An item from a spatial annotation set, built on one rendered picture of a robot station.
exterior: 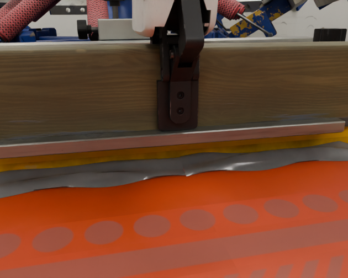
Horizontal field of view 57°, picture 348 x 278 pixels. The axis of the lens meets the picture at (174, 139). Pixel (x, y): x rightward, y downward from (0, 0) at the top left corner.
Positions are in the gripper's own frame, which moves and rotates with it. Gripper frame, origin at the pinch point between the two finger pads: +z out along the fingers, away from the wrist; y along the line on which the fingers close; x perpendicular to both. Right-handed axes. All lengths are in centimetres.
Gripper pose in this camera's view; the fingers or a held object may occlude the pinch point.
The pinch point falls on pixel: (172, 99)
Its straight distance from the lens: 27.2
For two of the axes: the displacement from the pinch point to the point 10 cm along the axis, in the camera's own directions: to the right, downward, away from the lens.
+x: 9.8, -0.7, 2.0
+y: 2.1, 3.3, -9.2
